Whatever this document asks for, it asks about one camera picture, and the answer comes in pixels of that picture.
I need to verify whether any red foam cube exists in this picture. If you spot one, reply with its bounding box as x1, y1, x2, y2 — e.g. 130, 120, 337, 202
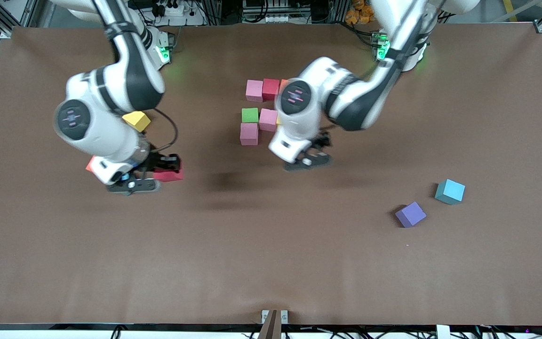
263, 78, 281, 102
153, 160, 184, 183

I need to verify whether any pink foam cube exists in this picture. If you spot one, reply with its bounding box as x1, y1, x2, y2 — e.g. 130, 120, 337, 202
246, 79, 264, 103
239, 122, 259, 146
259, 108, 279, 132

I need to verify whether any purple foam cube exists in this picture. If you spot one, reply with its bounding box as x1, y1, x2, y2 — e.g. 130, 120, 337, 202
395, 201, 427, 228

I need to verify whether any brown paper table cover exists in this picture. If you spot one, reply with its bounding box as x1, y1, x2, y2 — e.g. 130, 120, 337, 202
0, 24, 542, 326

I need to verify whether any slim white power strip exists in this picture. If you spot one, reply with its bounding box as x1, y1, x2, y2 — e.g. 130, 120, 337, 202
251, 13, 290, 24

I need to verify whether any bag of orange items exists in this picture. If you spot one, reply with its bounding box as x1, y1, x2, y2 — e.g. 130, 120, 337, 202
345, 0, 375, 25

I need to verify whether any teal foam cube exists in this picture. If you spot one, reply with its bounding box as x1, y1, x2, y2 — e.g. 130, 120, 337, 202
434, 178, 466, 205

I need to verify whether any white power strip with plugs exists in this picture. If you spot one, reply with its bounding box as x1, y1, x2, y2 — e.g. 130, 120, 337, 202
151, 0, 206, 26

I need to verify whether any brown wooden stick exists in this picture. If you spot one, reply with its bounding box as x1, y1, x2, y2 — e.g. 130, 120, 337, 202
258, 309, 282, 339

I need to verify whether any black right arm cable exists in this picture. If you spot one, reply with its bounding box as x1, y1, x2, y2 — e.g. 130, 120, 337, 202
150, 108, 179, 154

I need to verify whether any small metal bracket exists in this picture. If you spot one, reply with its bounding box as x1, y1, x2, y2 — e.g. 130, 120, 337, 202
261, 309, 288, 324

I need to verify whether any black cable bundle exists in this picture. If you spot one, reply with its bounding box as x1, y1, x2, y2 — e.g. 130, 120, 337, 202
476, 316, 542, 339

